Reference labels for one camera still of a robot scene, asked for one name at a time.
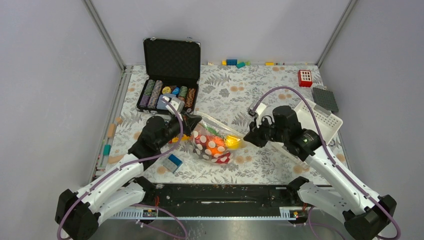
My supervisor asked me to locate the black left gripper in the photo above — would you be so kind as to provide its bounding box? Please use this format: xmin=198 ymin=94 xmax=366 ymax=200
xmin=156 ymin=109 xmax=201 ymax=149

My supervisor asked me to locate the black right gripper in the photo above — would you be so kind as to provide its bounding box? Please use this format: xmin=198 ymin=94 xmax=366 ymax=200
xmin=244 ymin=115 xmax=289 ymax=148

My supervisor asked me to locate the yellow toy lemon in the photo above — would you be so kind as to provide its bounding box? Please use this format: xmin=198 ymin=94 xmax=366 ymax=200
xmin=224 ymin=135 xmax=243 ymax=150

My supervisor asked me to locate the green toy bean pod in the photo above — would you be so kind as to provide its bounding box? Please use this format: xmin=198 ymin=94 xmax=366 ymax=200
xmin=203 ymin=125 xmax=224 ymax=138

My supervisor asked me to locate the clear dotted zip top bag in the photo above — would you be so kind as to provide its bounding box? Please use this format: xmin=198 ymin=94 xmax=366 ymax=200
xmin=190 ymin=111 xmax=247 ymax=165

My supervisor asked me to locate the orange toy pumpkin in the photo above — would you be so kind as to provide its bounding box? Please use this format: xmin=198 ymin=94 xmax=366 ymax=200
xmin=205 ymin=136 xmax=227 ymax=158

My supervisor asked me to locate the red toy chili pepper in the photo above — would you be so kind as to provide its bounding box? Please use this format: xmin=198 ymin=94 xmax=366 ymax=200
xmin=211 ymin=152 xmax=232 ymax=164

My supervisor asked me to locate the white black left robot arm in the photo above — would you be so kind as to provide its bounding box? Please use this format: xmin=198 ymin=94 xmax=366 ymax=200
xmin=55 ymin=97 xmax=202 ymax=240

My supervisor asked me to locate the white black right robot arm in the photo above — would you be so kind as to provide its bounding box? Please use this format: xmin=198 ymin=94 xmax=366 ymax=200
xmin=243 ymin=103 xmax=397 ymax=240

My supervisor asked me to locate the white plastic food basket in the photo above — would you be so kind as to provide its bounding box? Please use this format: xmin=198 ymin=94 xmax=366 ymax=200
xmin=289 ymin=98 xmax=343 ymax=146

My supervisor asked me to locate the orange yellow toy block car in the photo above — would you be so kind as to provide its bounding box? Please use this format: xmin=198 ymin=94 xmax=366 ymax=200
xmin=168 ymin=134 xmax=191 ymax=144

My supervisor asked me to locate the blue grey building block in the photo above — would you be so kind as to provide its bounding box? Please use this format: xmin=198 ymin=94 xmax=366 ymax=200
xmin=162 ymin=154 xmax=183 ymax=174

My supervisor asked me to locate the wooden block left edge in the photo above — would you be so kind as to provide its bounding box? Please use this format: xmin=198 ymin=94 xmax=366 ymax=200
xmin=106 ymin=123 xmax=117 ymax=139

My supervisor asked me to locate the teal block left edge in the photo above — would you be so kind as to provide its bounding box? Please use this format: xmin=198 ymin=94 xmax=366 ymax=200
xmin=102 ymin=144 xmax=112 ymax=156

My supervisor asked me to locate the dark grey building baseplate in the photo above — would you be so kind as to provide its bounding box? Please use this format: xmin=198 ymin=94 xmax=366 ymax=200
xmin=312 ymin=87 xmax=339 ymax=113

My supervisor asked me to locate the red white window block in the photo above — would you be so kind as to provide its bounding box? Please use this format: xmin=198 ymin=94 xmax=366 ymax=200
xmin=297 ymin=69 xmax=313 ymax=88

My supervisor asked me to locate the floral patterned table mat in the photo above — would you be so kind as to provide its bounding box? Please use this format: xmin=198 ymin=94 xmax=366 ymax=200
xmin=107 ymin=65 xmax=327 ymax=185

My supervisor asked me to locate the black poker chip case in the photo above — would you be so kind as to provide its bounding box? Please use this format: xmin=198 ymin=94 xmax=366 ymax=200
xmin=136 ymin=37 xmax=201 ymax=115

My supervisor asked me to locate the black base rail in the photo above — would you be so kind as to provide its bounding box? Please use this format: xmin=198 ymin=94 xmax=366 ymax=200
xmin=123 ymin=183 xmax=319 ymax=219

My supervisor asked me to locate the teal block at wall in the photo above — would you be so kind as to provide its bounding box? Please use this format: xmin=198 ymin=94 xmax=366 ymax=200
xmin=236 ymin=62 xmax=246 ymax=69

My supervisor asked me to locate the blue block at wall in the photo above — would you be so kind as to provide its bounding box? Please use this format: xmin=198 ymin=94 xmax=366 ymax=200
xmin=225 ymin=59 xmax=238 ymax=66

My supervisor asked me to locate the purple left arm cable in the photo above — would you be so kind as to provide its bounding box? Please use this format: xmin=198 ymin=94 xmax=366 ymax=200
xmin=56 ymin=99 xmax=190 ymax=240

